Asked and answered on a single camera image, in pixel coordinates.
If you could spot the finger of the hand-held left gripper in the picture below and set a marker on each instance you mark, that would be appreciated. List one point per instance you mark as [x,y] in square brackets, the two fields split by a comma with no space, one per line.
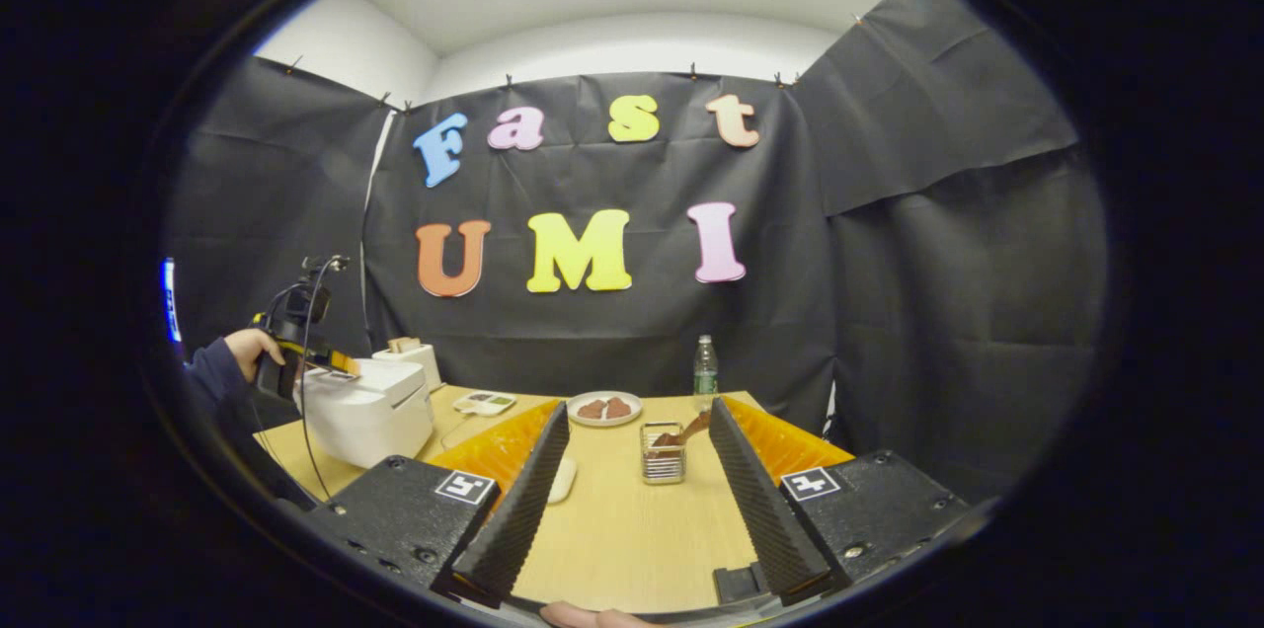
[326,361]

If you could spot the computer monitor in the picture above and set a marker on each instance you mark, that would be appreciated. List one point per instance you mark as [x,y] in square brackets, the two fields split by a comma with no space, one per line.
[170,297]

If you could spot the brown wooden spoon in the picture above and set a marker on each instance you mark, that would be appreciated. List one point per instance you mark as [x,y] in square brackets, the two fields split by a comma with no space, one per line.
[691,429]

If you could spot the brown meat piece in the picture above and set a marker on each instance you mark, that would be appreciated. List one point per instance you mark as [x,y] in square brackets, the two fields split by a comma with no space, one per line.
[618,407]
[591,410]

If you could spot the small white bowl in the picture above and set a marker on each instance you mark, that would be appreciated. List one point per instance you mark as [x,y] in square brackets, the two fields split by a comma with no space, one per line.
[563,482]

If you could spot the white toaster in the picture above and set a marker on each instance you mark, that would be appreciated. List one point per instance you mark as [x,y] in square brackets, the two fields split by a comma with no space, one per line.
[420,363]

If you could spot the white rice cooker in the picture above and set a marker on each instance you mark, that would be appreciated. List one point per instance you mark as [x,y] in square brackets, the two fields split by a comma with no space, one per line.
[365,421]

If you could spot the toasted bread slice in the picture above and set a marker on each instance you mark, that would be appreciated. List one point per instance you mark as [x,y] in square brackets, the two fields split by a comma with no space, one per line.
[403,345]

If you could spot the black backdrop cloth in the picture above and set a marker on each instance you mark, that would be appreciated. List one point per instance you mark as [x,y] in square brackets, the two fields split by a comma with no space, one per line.
[592,342]

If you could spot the clear plastic water bottle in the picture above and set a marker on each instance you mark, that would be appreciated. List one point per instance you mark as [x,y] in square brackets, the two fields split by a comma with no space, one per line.
[705,371]

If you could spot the white divided condiment dish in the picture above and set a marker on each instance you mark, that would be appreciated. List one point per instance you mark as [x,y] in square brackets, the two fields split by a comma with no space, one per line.
[484,404]

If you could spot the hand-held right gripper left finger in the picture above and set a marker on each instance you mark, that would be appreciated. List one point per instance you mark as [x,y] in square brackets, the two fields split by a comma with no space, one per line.
[513,519]

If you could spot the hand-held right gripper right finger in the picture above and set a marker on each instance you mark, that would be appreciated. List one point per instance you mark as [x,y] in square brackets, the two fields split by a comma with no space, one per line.
[765,510]

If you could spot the white round plate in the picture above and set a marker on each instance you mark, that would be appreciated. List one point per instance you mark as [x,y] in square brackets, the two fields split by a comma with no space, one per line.
[636,410]

